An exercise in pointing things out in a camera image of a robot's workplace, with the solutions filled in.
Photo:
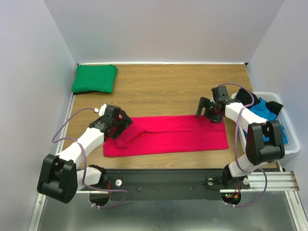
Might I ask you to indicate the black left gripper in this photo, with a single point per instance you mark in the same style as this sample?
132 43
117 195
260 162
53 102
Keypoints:
125 122

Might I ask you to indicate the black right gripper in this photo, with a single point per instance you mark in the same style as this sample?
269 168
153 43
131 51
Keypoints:
205 107

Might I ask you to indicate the pink red t shirt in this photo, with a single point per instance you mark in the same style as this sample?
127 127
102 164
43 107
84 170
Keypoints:
167 134

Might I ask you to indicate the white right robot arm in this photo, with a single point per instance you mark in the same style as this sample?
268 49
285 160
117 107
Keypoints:
264 138

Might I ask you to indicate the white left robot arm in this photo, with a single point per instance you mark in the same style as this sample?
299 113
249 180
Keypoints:
65 173

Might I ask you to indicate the black t shirt in basket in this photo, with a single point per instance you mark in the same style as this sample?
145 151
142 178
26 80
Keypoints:
246 98

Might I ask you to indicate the folded green t shirt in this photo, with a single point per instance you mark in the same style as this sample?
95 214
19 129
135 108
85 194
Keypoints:
94 78

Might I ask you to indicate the blue t shirt in basket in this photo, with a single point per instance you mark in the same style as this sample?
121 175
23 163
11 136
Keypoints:
267 110

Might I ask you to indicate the white plastic laundry basket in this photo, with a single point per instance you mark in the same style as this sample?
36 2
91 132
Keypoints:
290 141

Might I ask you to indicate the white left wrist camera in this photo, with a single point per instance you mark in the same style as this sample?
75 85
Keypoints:
100 111

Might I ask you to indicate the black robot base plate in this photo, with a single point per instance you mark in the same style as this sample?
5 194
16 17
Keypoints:
167 184

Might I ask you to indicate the aluminium frame rail right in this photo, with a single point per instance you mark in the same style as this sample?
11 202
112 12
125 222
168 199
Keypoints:
283 181

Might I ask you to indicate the aluminium frame rail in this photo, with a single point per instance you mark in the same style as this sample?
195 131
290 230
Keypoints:
283 181
40 200

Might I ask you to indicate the aluminium frame rail left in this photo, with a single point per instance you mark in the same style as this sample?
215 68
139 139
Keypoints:
40 200

